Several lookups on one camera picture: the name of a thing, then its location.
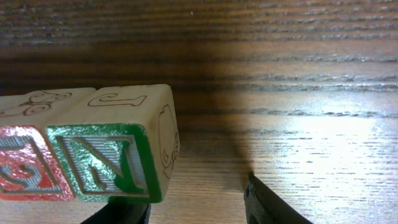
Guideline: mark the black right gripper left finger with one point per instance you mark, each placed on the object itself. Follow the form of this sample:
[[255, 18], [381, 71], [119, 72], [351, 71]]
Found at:
[[121, 213]]

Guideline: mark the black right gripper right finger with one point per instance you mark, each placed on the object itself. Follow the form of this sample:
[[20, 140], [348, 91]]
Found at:
[[263, 206]]

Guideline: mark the green N wooden block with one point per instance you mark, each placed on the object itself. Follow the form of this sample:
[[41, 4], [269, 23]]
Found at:
[[119, 143]]

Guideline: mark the wooden block red E face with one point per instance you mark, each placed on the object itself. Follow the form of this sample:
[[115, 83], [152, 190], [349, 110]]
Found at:
[[29, 169]]

